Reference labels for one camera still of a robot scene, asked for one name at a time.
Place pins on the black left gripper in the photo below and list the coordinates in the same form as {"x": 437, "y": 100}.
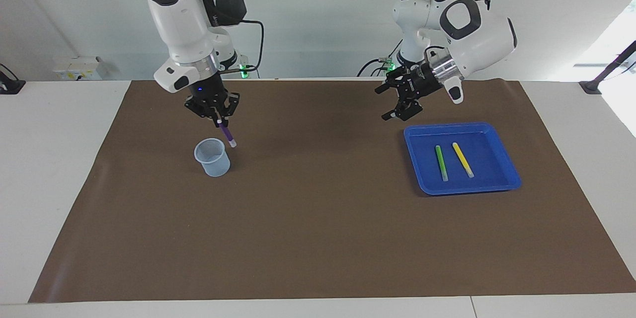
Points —
{"x": 420, "y": 78}

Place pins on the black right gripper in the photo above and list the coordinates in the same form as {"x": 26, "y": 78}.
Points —
{"x": 206, "y": 89}

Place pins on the purple marker pen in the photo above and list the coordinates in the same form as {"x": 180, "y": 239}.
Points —
{"x": 227, "y": 134}

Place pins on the green marker pen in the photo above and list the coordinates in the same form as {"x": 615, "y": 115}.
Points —
{"x": 440, "y": 161}

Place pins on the yellow marker pen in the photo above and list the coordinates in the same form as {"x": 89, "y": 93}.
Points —
{"x": 462, "y": 159}

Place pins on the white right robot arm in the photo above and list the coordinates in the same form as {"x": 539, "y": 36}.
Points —
{"x": 179, "y": 25}

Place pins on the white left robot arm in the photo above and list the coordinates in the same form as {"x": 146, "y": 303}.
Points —
{"x": 477, "y": 39}

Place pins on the translucent plastic cup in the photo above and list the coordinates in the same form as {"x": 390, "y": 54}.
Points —
{"x": 213, "y": 164}

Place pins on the blue plastic tray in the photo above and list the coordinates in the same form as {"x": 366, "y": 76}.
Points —
{"x": 422, "y": 169}

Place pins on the brown table mat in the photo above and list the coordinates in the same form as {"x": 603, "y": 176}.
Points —
{"x": 318, "y": 233}

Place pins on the black table clamp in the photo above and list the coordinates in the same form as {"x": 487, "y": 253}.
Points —
{"x": 10, "y": 85}

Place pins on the black stand with base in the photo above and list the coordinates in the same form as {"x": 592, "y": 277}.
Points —
{"x": 608, "y": 70}

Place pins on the white wall socket box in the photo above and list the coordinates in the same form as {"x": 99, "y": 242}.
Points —
{"x": 77, "y": 69}

